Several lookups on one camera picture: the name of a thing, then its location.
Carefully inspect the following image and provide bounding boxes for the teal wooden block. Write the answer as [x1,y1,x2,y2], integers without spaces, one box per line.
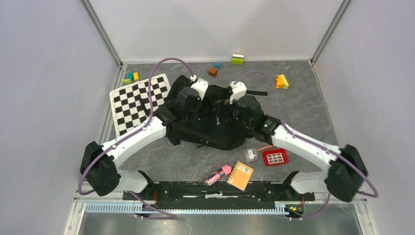
[127,72,134,81]

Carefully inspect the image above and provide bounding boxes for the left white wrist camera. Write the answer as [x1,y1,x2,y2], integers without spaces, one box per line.
[190,75,209,100]

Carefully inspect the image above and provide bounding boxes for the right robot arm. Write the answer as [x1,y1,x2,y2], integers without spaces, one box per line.
[225,95,373,202]

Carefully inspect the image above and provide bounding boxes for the clear plastic box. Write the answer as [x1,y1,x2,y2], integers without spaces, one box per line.
[243,148,258,162]

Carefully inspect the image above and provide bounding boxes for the black backpack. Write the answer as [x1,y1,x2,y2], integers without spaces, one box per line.
[159,75,251,150]

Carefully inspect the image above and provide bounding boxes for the orange brown cube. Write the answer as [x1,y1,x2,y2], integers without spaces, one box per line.
[208,68,218,77]

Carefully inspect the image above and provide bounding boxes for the green white lego brick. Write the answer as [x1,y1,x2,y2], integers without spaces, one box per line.
[231,54,244,65]

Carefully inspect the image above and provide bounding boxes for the green half-round block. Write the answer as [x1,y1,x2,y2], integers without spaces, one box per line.
[122,79,132,85]

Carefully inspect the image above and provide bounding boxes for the black white chessboard mat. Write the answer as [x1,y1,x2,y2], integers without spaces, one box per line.
[109,74,171,137]

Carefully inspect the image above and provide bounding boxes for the orange green sticky notes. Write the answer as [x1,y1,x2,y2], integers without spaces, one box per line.
[276,74,290,89]

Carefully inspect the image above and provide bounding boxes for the red calculator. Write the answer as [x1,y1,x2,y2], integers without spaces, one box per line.
[262,148,289,166]

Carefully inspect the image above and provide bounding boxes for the pink pencil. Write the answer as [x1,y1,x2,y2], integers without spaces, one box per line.
[257,145,275,151]

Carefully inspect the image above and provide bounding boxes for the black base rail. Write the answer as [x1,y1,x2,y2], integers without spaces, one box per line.
[74,173,367,216]

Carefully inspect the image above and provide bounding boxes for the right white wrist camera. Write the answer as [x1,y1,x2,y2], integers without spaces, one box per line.
[229,81,247,104]

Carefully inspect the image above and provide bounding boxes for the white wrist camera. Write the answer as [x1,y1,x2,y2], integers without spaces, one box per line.
[229,81,247,104]
[190,75,209,100]

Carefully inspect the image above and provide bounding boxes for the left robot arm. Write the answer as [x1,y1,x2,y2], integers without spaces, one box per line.
[77,106,184,200]

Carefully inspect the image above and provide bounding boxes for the orange spiral notepad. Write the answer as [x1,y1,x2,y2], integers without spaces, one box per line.
[227,161,254,191]

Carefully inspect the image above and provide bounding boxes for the yellow wooden block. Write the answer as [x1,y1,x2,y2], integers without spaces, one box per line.
[133,72,139,81]

